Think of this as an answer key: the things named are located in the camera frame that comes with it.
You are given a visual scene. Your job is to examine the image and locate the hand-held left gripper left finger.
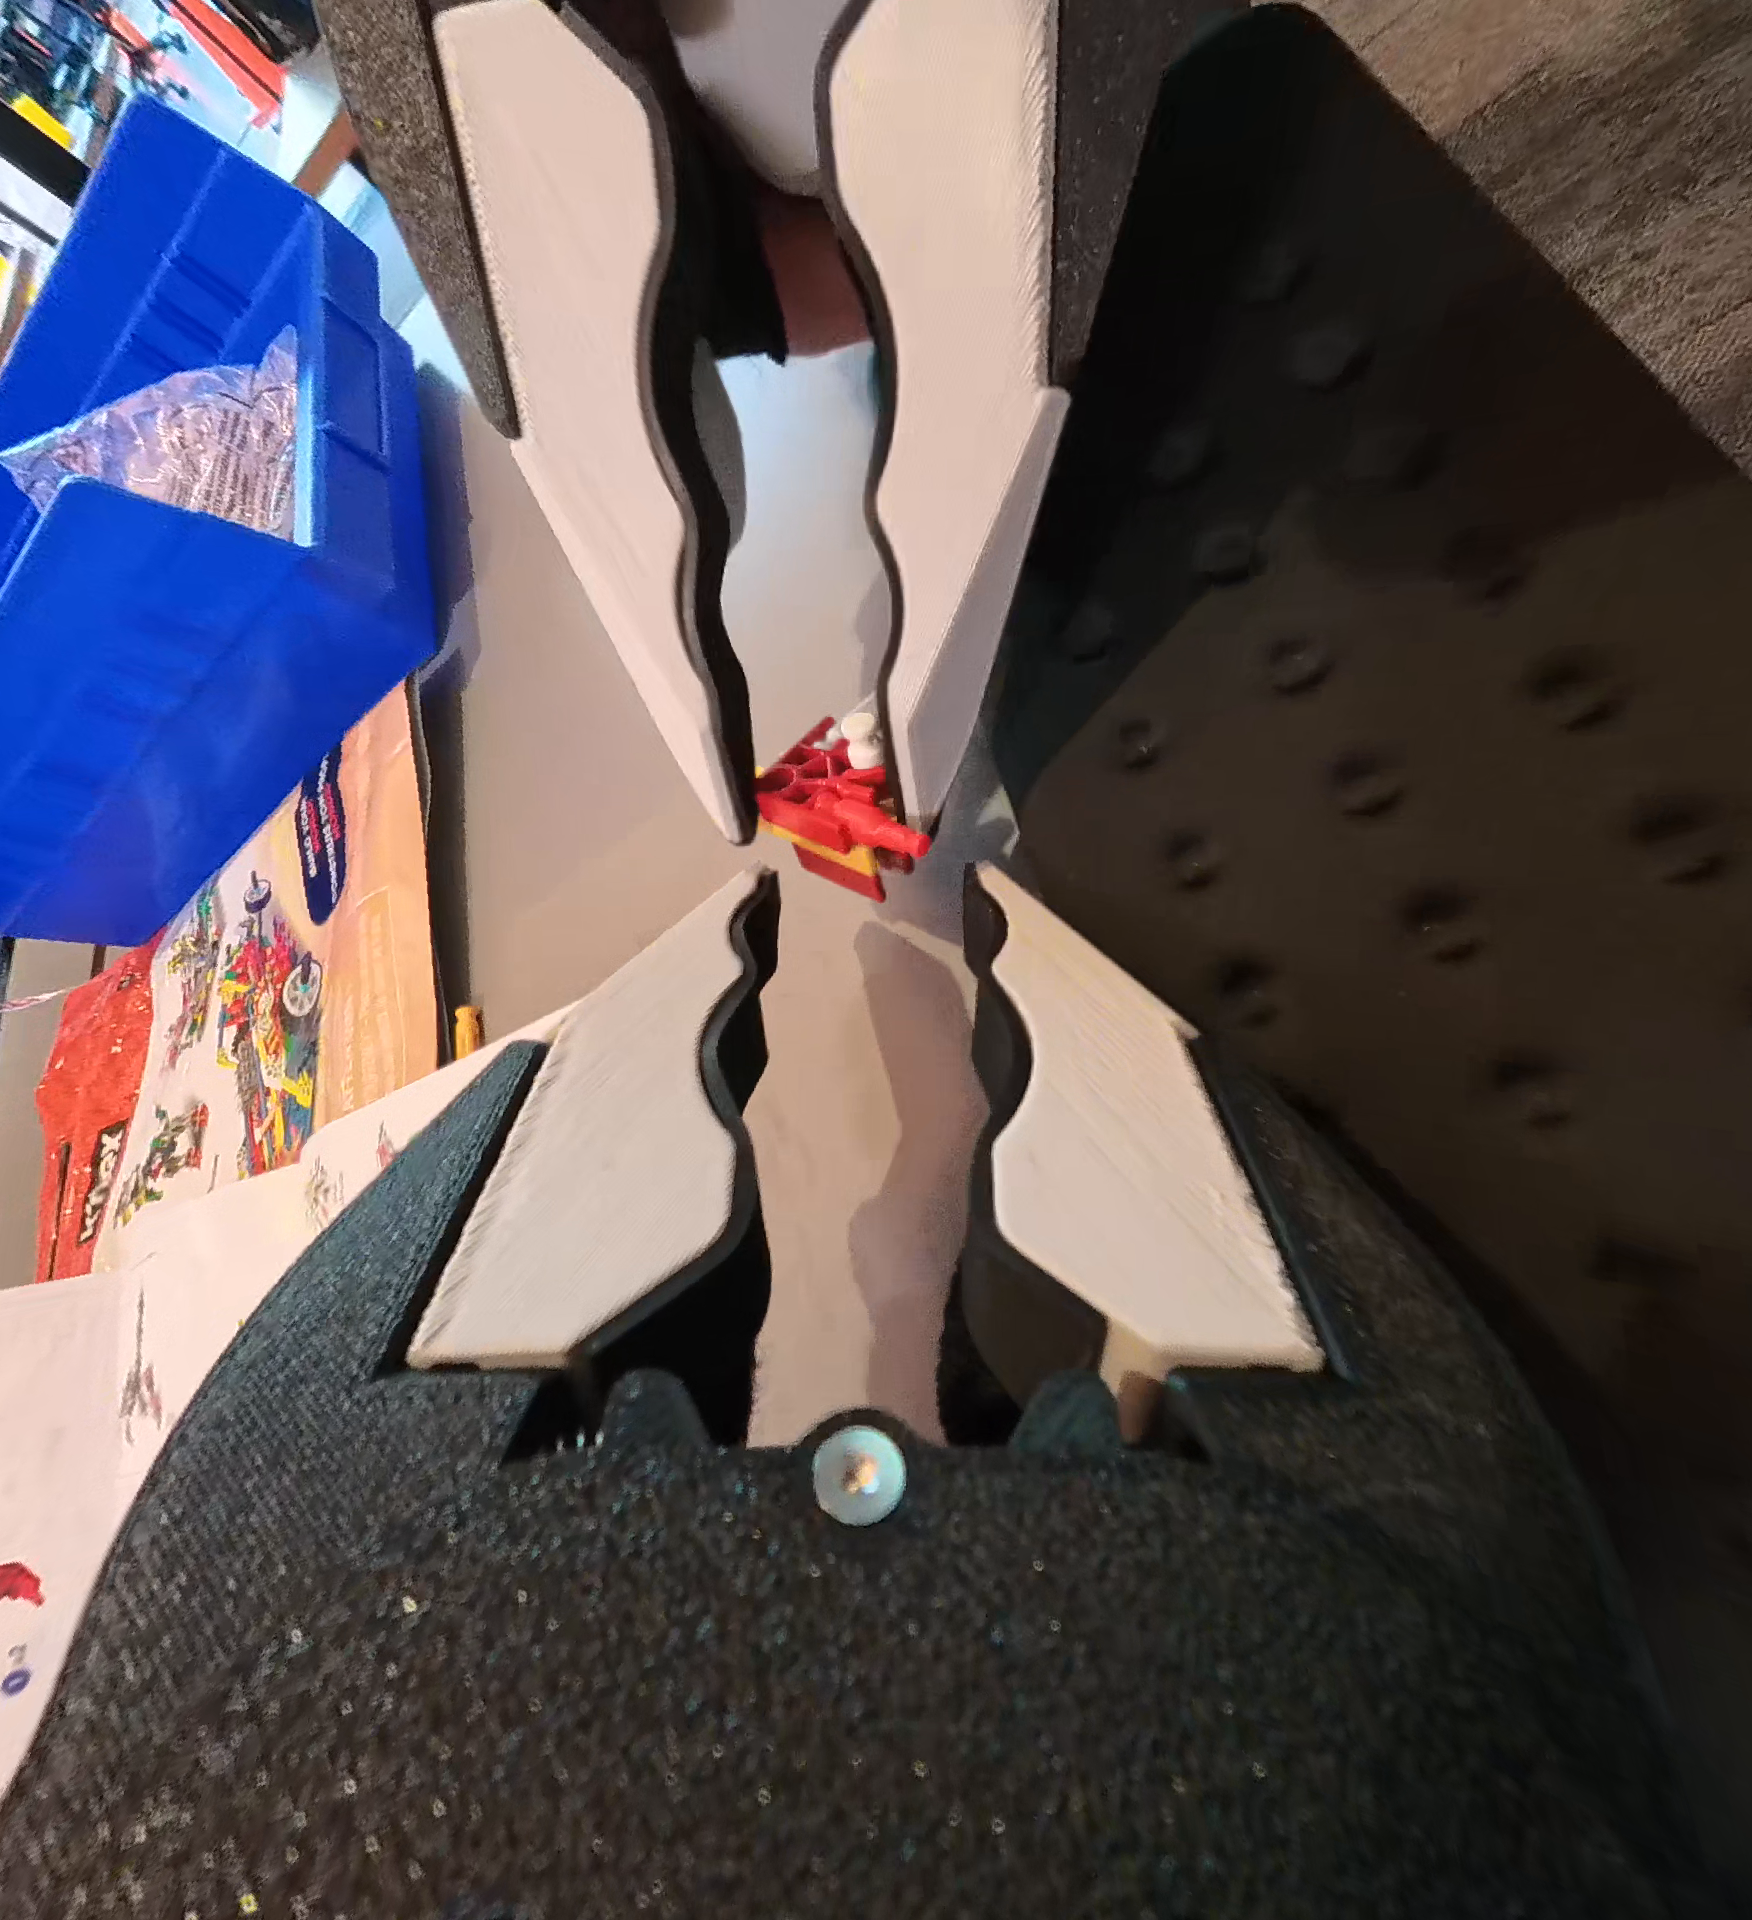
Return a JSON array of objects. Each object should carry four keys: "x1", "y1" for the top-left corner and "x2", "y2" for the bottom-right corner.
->
[{"x1": 403, "y1": 866, "x2": 783, "y2": 1374}]

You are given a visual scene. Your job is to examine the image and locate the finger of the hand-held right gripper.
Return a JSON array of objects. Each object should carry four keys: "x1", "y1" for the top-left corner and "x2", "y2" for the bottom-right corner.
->
[
  {"x1": 430, "y1": 0, "x2": 758, "y2": 846},
  {"x1": 821, "y1": 0, "x2": 1074, "y2": 830}
]

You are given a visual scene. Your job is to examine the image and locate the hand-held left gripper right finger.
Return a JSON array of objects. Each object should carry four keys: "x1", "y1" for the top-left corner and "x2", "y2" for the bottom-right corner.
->
[{"x1": 959, "y1": 864, "x2": 1330, "y2": 1441}]

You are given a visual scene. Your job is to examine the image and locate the short red plastic rod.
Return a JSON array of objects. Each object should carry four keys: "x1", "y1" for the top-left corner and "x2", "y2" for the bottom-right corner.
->
[{"x1": 821, "y1": 799, "x2": 929, "y2": 864}]

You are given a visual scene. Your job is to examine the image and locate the red plastic connector piece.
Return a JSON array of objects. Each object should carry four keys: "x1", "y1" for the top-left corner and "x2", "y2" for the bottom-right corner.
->
[{"x1": 756, "y1": 720, "x2": 894, "y2": 828}]

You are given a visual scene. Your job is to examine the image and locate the clear plastic bag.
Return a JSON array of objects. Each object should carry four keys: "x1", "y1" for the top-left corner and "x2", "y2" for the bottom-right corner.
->
[{"x1": 0, "y1": 327, "x2": 325, "y2": 547}]

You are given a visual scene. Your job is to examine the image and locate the orange and red toy bag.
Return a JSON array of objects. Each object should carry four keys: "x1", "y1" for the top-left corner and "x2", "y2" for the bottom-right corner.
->
[{"x1": 32, "y1": 682, "x2": 437, "y2": 1289}]

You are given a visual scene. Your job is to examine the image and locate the blue plastic bin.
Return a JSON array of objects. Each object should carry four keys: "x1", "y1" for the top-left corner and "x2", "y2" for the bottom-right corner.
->
[{"x1": 0, "y1": 96, "x2": 437, "y2": 951}]

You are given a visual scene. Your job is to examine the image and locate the white printed instruction sheet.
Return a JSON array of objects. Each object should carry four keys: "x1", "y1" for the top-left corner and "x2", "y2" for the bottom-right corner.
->
[{"x1": 0, "y1": 1020, "x2": 565, "y2": 1802}]

